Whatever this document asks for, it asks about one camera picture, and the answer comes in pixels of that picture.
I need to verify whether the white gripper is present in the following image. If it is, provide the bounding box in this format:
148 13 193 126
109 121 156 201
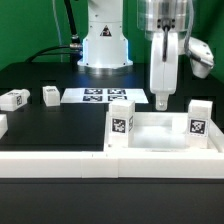
150 33 178 111

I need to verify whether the white square table top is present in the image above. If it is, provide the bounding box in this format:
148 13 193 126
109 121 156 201
104 112 224 153

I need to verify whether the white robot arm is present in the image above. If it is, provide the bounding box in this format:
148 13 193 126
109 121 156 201
78 0 193 111

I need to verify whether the white marker sheet with tags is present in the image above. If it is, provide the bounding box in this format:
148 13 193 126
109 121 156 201
61 88 148 104

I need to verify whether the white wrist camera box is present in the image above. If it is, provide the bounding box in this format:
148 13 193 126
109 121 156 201
184 37 214 79

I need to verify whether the white fence obstacle frame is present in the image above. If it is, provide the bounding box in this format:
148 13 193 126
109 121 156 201
0 152 224 179

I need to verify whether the black cable with connector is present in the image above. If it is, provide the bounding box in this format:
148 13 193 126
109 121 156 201
25 0 84 64

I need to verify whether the thin grey cable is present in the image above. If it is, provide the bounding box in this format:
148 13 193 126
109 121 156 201
51 0 64 63

